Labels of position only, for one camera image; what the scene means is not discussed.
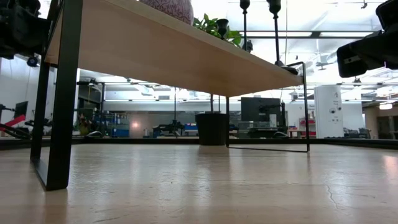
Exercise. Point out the tall black candlestick holder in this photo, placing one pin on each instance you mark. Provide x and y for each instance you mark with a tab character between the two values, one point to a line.
244	3
275	6

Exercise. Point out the short black candlestick holder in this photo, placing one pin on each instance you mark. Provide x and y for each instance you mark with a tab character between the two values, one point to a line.
222	26

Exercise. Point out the round patterned votive candle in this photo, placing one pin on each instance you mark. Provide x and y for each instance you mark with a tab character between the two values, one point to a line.
174	9

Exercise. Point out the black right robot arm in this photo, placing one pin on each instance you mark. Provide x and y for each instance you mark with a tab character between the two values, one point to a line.
388	12

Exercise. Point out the white cabinet with icons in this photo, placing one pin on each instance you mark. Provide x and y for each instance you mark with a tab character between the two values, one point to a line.
328	124

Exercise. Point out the red machine part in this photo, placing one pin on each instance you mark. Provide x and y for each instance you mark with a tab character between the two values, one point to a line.
17	120

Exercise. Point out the black monitor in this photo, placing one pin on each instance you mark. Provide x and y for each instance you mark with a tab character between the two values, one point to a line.
255	109

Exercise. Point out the wooden shelf riser black legs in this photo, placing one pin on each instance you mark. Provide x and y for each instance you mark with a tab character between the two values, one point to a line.
155	53

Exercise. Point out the green potted plant black pot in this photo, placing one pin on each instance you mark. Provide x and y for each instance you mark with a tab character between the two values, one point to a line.
211	129

